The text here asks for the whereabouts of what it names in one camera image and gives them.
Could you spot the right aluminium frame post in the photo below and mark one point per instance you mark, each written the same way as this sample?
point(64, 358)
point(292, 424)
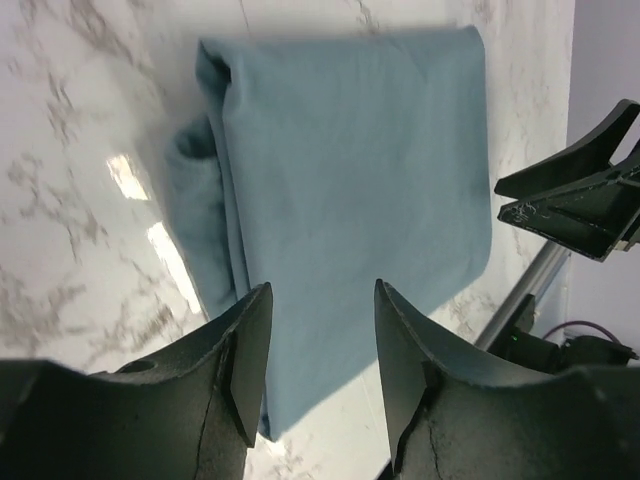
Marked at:
point(535, 280)

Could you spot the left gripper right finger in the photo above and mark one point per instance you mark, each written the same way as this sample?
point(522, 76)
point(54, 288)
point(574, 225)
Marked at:
point(454, 411)

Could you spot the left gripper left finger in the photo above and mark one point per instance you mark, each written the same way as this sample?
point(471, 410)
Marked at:
point(190, 410)

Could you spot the blue t shirt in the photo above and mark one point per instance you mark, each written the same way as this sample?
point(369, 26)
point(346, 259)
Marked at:
point(320, 166)

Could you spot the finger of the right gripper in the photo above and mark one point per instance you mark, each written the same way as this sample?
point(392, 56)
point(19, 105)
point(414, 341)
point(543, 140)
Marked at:
point(589, 155)
point(592, 216)

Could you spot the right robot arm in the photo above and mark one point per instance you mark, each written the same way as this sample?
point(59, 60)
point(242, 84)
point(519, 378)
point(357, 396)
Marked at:
point(516, 343)

